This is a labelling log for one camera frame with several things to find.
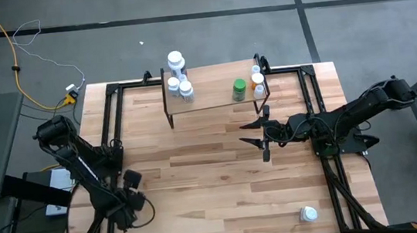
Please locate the large white bottle purple label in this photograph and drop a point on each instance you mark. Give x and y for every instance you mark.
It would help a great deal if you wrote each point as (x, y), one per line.
(174, 57)

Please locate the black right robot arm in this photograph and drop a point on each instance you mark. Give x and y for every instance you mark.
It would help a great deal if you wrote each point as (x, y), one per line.
(348, 115)

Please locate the orange pill bottle white cap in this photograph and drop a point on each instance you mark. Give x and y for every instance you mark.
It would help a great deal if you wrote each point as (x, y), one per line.
(257, 78)

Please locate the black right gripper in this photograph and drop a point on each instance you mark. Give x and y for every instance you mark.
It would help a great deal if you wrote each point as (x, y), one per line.
(276, 132)

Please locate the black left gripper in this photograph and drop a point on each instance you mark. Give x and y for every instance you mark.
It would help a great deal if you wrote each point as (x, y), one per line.
(135, 201)

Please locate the medium white bottle grey label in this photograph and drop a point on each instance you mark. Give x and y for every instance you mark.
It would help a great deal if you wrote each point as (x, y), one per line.
(173, 83)

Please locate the green medicine bottle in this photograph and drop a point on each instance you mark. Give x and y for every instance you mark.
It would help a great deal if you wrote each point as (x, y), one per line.
(239, 85)

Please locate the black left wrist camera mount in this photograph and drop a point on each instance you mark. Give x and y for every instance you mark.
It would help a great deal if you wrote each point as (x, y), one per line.
(132, 179)

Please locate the wooden shelf black metal legs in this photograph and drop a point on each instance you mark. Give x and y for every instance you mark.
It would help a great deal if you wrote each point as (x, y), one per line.
(214, 92)

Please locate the white power box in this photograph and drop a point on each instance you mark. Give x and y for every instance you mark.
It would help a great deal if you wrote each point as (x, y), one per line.
(62, 180)

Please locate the yellow power plug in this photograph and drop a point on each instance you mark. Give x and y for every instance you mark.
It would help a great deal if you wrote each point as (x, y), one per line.
(70, 98)

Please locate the black and orange clamp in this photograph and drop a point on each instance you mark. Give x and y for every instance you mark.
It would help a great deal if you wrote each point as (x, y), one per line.
(404, 226)

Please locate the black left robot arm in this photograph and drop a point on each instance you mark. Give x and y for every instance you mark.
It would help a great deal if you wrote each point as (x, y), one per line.
(82, 168)

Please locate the black angled bar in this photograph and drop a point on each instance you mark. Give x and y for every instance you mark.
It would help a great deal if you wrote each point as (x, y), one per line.
(37, 190)

